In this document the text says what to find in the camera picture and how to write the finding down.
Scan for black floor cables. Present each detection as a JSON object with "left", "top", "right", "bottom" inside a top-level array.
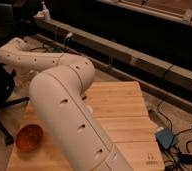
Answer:
[{"left": 148, "top": 99, "right": 192, "bottom": 171}]

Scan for black office chair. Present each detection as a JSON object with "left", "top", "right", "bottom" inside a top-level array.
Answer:
[{"left": 0, "top": 0, "right": 36, "bottom": 145}]

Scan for blue power box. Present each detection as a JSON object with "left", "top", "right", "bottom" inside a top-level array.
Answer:
[{"left": 156, "top": 128, "right": 178, "bottom": 150}]

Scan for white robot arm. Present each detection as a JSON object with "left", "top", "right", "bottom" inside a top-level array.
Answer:
[{"left": 0, "top": 38, "right": 133, "bottom": 171}]

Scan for orange ceramic bowl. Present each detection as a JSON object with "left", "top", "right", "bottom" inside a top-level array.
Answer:
[{"left": 15, "top": 124, "right": 43, "bottom": 152}]

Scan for white spray bottle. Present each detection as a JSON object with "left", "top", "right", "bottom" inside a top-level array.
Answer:
[{"left": 36, "top": 1, "right": 51, "bottom": 20}]

